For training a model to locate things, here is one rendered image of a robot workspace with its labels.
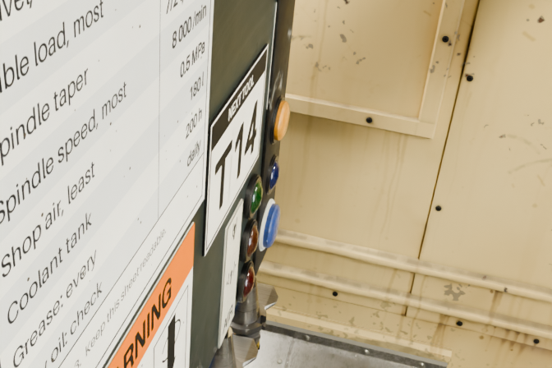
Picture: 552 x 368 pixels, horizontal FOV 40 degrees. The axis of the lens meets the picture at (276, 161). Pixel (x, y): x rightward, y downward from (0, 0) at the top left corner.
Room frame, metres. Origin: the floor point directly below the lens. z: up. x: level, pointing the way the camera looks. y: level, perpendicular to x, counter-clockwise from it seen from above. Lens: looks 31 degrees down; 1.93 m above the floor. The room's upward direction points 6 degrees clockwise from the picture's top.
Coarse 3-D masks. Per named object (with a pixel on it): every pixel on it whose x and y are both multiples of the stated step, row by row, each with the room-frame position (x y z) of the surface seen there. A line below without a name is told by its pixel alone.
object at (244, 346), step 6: (234, 336) 0.73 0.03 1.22; (240, 336) 0.73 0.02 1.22; (246, 336) 0.73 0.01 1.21; (234, 342) 0.72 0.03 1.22; (240, 342) 0.72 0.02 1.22; (246, 342) 0.72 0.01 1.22; (252, 342) 0.72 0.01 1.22; (234, 348) 0.71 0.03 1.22; (240, 348) 0.71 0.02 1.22; (246, 348) 0.71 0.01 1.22; (252, 348) 0.71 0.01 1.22; (240, 354) 0.70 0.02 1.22; (246, 354) 0.70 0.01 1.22; (252, 354) 0.70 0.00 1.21; (240, 360) 0.69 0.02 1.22; (246, 360) 0.69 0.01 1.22; (252, 360) 0.69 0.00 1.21
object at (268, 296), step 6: (258, 288) 0.83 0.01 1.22; (264, 288) 0.83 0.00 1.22; (270, 288) 0.83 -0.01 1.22; (258, 294) 0.81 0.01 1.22; (264, 294) 0.82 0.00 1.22; (270, 294) 0.82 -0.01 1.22; (276, 294) 0.82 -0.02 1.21; (264, 300) 0.80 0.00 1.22; (270, 300) 0.81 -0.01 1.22; (276, 300) 0.81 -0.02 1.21; (264, 306) 0.79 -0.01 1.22; (270, 306) 0.80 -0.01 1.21
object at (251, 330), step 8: (264, 312) 0.77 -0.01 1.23; (256, 320) 0.75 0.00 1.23; (264, 320) 0.76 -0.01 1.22; (232, 328) 0.73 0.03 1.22; (240, 328) 0.73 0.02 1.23; (248, 328) 0.74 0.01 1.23; (256, 328) 0.74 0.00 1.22; (264, 328) 0.76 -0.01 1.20; (248, 336) 0.74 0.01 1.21; (256, 336) 0.74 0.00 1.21
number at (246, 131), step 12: (252, 108) 0.35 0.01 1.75; (240, 120) 0.33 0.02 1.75; (252, 120) 0.35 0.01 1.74; (240, 132) 0.33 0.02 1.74; (252, 132) 0.35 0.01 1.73; (240, 144) 0.33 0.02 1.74; (252, 144) 0.36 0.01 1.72; (240, 156) 0.33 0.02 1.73; (252, 156) 0.36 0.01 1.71; (240, 168) 0.33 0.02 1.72; (240, 180) 0.34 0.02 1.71
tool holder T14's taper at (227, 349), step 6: (228, 330) 0.66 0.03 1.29; (228, 336) 0.65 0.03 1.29; (228, 342) 0.65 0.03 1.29; (222, 348) 0.64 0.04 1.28; (228, 348) 0.64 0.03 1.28; (216, 354) 0.64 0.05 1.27; (222, 354) 0.64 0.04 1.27; (228, 354) 0.64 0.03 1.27; (234, 354) 0.65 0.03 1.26; (216, 360) 0.64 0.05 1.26; (222, 360) 0.64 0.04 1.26; (228, 360) 0.64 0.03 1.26; (234, 360) 0.65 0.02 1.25; (210, 366) 0.64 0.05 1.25; (216, 366) 0.64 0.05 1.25; (222, 366) 0.64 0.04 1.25; (228, 366) 0.64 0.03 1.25; (234, 366) 0.65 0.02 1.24
